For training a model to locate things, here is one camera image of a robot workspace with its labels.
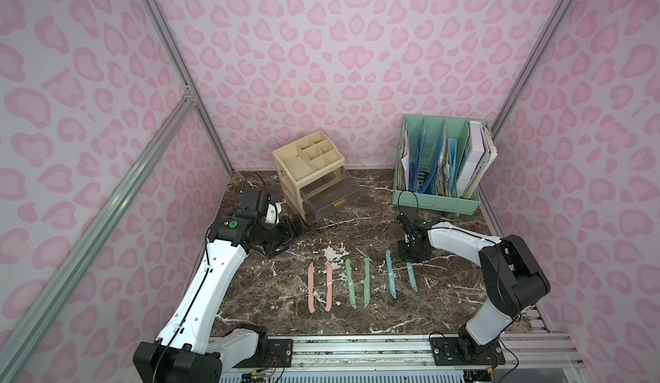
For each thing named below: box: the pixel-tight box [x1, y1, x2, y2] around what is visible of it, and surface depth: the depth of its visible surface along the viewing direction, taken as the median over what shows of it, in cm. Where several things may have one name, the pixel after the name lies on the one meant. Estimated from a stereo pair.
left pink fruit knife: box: [307, 261, 316, 314], surface depth 87 cm
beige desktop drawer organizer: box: [272, 130, 362, 221], surface depth 92 cm
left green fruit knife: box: [345, 258, 357, 311], surface depth 88 cm
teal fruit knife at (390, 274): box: [385, 249, 398, 300], surface depth 90 cm
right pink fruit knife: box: [324, 261, 333, 313], surface depth 87 cm
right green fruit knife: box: [361, 257, 371, 309], surface depth 88 cm
